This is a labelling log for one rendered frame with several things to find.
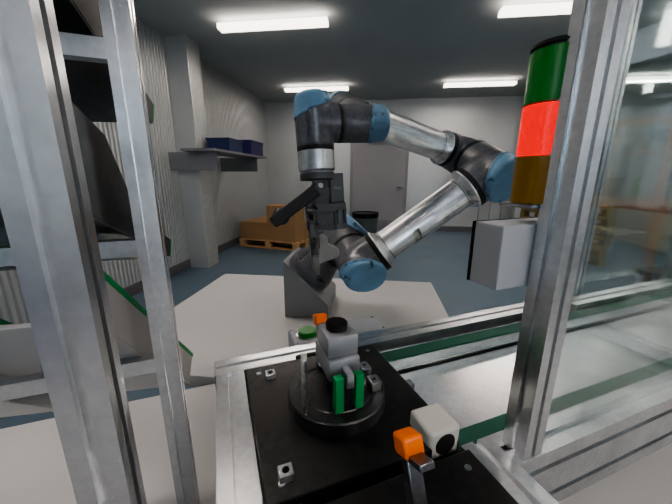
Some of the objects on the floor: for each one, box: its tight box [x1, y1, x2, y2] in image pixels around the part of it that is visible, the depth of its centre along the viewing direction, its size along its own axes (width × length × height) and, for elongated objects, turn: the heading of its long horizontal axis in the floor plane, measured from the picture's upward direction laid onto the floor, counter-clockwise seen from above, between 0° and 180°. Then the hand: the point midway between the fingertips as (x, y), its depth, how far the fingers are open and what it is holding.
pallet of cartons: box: [239, 204, 309, 251], centre depth 585 cm, size 133×102×78 cm
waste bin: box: [352, 211, 379, 233], centre depth 574 cm, size 52×49×63 cm
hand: (314, 269), depth 67 cm, fingers closed
